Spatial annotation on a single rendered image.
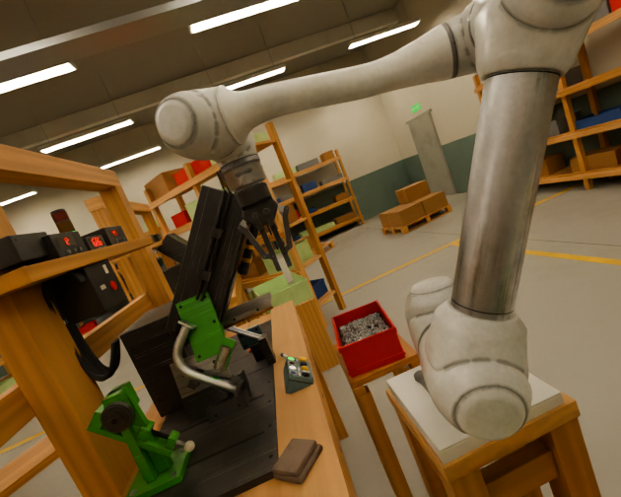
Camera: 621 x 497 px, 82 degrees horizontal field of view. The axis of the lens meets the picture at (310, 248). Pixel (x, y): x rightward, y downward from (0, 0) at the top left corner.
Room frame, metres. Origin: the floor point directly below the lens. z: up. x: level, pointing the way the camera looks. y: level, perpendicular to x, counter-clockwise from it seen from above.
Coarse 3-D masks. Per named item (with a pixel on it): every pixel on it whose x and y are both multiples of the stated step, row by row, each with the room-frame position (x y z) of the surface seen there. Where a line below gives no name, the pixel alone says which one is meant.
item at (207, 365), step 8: (184, 360) 1.15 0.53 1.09; (192, 360) 1.16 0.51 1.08; (208, 360) 1.16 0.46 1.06; (192, 368) 1.15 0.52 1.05; (200, 368) 1.14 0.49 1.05; (208, 368) 1.15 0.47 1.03; (176, 376) 1.15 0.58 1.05; (216, 376) 1.14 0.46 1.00; (224, 376) 1.14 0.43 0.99; (176, 384) 1.13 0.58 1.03; (184, 384) 1.14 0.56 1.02; (200, 384) 1.14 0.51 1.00; (184, 392) 1.13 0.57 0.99; (192, 392) 1.13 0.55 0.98
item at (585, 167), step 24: (600, 24) 4.15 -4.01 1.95; (576, 72) 4.94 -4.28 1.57; (480, 96) 6.26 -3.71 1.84; (552, 120) 5.48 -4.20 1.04; (576, 120) 4.82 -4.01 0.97; (600, 120) 4.50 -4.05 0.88; (576, 144) 4.83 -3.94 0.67; (600, 144) 4.93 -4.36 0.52; (552, 168) 5.49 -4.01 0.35; (576, 168) 4.98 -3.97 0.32; (600, 168) 4.67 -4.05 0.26
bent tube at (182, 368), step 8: (184, 320) 1.17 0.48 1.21; (184, 328) 1.13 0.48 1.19; (192, 328) 1.13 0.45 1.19; (184, 336) 1.13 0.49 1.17; (176, 344) 1.12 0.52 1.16; (176, 352) 1.12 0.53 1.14; (176, 360) 1.11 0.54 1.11; (176, 368) 1.11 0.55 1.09; (184, 368) 1.10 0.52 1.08; (184, 376) 1.10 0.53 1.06; (192, 376) 1.09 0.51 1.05; (200, 376) 1.09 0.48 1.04; (208, 376) 1.10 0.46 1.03; (208, 384) 1.09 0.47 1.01; (216, 384) 1.08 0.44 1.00; (224, 384) 1.08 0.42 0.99; (232, 384) 1.09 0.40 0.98
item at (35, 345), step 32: (0, 224) 0.99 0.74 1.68; (128, 224) 1.91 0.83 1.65; (32, 288) 0.98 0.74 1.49; (160, 288) 1.91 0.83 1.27; (0, 320) 0.89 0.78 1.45; (32, 320) 0.92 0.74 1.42; (0, 352) 0.89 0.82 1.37; (32, 352) 0.89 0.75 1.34; (64, 352) 0.97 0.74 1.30; (32, 384) 0.89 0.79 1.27; (64, 384) 0.91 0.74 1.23; (96, 384) 1.03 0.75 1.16; (64, 416) 0.89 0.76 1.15; (64, 448) 0.89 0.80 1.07; (96, 448) 0.90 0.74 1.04; (128, 448) 1.02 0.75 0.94; (96, 480) 0.89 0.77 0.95; (128, 480) 0.95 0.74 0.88
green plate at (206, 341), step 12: (192, 300) 1.19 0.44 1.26; (204, 300) 1.19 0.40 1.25; (180, 312) 1.18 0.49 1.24; (192, 312) 1.18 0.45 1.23; (204, 312) 1.18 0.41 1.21; (204, 324) 1.17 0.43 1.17; (216, 324) 1.17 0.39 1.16; (192, 336) 1.16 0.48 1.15; (204, 336) 1.16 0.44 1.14; (216, 336) 1.16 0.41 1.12; (192, 348) 1.15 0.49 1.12; (204, 348) 1.15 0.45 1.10; (216, 348) 1.15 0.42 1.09
